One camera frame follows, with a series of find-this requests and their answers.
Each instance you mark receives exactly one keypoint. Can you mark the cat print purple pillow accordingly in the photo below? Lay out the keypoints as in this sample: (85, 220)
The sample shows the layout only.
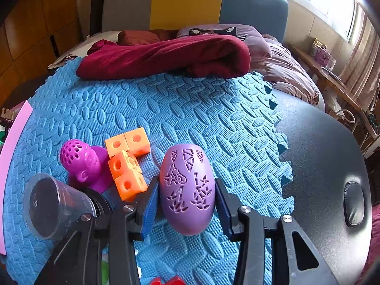
(258, 47)

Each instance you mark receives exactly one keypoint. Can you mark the lilac patterned egg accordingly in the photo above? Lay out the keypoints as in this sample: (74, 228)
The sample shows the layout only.
(187, 189)

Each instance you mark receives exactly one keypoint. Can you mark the rust red cushion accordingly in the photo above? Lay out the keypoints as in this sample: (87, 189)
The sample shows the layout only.
(135, 37)

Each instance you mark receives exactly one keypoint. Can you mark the green white plastic toy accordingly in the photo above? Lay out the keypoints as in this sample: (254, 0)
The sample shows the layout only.
(105, 268)

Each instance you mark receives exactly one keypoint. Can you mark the beige cloth bag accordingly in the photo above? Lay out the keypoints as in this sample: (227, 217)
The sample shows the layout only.
(81, 49)

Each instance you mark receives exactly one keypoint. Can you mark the dark red blanket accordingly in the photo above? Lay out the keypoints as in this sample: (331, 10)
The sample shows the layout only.
(197, 56)

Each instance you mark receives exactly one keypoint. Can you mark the pink curtain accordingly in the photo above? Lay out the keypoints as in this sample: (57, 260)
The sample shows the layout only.
(361, 73)

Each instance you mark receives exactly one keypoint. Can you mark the pink box on table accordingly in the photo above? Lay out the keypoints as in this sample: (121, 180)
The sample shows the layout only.
(321, 55)

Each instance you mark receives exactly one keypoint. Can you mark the grey yellow blue headboard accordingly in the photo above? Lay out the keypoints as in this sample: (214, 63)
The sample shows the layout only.
(267, 16)

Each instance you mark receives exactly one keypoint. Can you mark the wooden wardrobe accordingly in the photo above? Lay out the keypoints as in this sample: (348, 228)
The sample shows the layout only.
(33, 34)

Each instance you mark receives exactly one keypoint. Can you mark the red puzzle piece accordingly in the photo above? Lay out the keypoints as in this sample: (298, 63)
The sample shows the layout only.
(176, 280)

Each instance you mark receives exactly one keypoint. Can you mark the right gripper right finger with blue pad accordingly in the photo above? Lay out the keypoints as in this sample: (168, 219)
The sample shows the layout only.
(242, 224)

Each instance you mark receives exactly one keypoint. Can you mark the wooden side table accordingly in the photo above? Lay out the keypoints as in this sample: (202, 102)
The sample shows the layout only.
(325, 80)

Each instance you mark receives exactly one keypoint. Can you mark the blue foam puzzle mat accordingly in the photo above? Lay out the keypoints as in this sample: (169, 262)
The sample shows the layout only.
(232, 120)

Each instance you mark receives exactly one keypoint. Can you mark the magenta perforated head figure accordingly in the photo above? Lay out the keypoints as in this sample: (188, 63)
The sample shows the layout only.
(87, 165)

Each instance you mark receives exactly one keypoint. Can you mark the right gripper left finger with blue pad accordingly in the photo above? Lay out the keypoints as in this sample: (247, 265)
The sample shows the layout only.
(129, 223)

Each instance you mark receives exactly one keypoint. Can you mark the pink striped duvet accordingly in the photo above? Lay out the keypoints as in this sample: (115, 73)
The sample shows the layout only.
(286, 74)

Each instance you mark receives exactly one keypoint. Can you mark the clear cup black base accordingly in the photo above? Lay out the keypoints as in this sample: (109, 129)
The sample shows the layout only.
(50, 206)

